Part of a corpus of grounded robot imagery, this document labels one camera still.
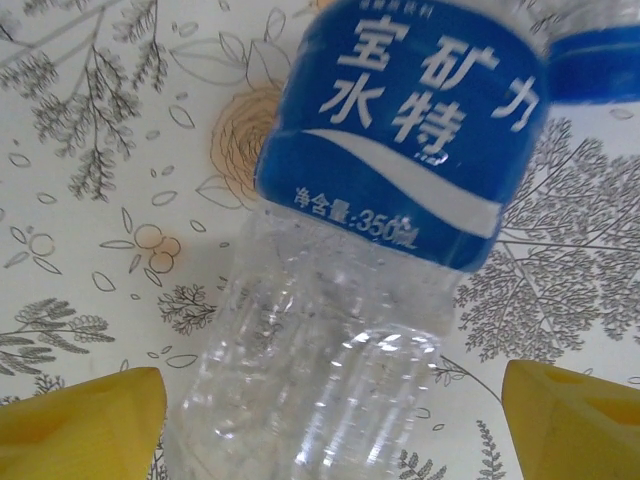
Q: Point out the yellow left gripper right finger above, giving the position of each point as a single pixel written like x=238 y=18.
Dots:
x=575 y=430

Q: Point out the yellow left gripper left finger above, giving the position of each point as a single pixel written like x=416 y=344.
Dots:
x=75 y=430

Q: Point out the blue label water bottle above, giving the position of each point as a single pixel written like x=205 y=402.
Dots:
x=375 y=200
x=595 y=65

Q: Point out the floral tablecloth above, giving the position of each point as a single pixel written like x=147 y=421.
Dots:
x=100 y=200

